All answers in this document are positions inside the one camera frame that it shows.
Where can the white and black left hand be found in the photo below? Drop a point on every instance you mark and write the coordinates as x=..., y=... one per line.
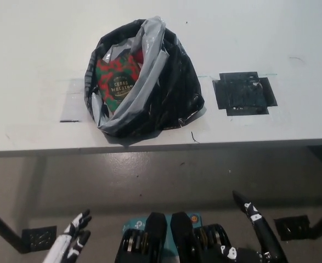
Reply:
x=67, y=243

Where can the black and white right hand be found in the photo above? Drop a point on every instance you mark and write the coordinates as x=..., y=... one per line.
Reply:
x=265, y=241

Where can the red green coffee bean bag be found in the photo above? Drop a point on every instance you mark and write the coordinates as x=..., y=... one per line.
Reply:
x=114, y=79

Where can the black plastic bag grey lining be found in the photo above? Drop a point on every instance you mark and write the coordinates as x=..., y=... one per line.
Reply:
x=177, y=90

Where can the black ribbed robot body blocks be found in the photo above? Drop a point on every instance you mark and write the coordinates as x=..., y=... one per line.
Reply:
x=156, y=233

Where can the teal router box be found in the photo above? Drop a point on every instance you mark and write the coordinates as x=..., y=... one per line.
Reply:
x=137, y=223

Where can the short black tape strip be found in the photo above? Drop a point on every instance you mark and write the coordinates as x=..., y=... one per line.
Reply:
x=69, y=120

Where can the black tape patch on table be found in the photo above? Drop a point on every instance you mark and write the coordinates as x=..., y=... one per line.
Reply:
x=243, y=93

